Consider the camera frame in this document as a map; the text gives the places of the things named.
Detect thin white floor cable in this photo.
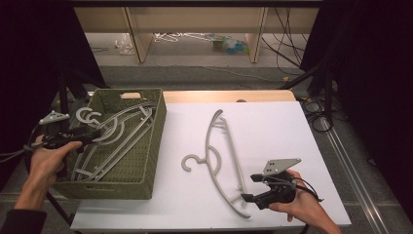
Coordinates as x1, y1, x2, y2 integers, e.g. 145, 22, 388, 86
201, 65, 281, 85

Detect white table mat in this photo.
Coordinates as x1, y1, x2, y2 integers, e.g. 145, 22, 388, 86
70, 100, 353, 232

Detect person's dark sleeve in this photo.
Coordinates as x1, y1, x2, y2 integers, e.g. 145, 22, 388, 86
0, 209, 48, 234

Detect person's left hand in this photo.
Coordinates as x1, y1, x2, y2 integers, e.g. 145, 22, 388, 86
28, 135, 84, 189

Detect person's right hand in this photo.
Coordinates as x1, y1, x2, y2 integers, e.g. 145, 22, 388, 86
268, 169, 322, 225

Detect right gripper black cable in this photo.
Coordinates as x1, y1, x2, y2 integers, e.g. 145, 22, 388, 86
293, 176, 324, 203

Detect white wire hangers pile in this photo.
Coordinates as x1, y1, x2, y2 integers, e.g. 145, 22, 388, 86
153, 31, 212, 44

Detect colourful plastic items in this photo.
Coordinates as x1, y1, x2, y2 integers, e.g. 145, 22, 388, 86
211, 34, 250, 56

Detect green woven basket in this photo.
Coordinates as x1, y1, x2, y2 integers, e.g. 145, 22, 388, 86
53, 87, 168, 200

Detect black hanging cables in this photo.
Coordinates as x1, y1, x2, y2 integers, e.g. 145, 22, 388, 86
261, 7, 310, 77

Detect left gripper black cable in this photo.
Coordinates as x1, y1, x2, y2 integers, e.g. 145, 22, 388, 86
0, 125, 44, 164

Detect black coiled floor cables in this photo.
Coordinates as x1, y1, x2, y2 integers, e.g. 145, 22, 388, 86
298, 96, 335, 134

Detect black curtain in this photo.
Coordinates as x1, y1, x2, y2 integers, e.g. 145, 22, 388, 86
0, 0, 110, 193
300, 0, 413, 222

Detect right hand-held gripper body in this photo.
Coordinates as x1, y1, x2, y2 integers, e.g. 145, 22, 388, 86
255, 158, 302, 211

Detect grey plastic hanger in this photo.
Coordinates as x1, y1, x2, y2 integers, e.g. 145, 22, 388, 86
77, 106, 154, 182
72, 101, 157, 181
180, 109, 251, 219

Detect clear plastic bag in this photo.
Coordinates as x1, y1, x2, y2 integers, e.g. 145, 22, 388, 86
114, 32, 135, 56

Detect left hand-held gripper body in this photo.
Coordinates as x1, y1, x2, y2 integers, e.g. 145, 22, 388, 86
38, 110, 91, 151

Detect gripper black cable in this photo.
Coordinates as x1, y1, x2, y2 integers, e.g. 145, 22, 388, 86
0, 125, 44, 164
293, 176, 324, 203

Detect black metal stand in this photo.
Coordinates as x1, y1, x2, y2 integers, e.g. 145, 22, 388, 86
45, 69, 98, 228
279, 61, 337, 126

